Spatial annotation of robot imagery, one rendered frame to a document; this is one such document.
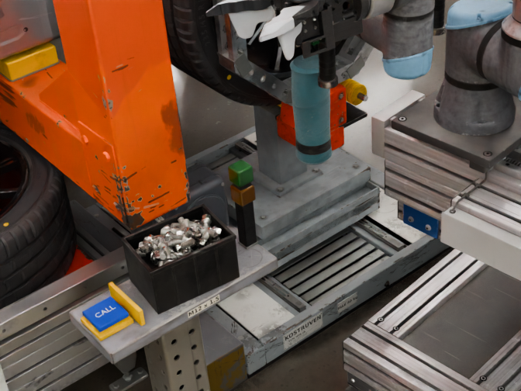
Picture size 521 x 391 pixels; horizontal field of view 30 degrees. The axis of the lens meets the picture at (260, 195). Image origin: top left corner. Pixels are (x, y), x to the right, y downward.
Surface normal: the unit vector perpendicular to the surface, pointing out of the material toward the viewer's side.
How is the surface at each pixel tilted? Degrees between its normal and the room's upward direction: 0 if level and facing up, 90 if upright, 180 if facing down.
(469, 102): 73
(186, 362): 90
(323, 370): 0
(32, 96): 0
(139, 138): 90
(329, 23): 82
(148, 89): 90
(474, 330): 0
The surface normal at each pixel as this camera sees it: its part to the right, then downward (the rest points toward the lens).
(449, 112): -0.76, 0.15
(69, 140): -0.78, 0.41
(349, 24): 0.50, 0.36
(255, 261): -0.07, -0.81
